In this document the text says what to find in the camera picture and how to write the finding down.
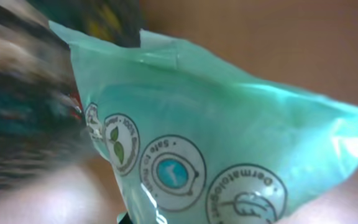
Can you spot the teal wet wipes pack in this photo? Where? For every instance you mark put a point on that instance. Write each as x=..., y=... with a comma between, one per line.
x=193, y=139

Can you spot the green Nescafe coffee bag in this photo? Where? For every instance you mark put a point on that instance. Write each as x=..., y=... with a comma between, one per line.
x=41, y=117

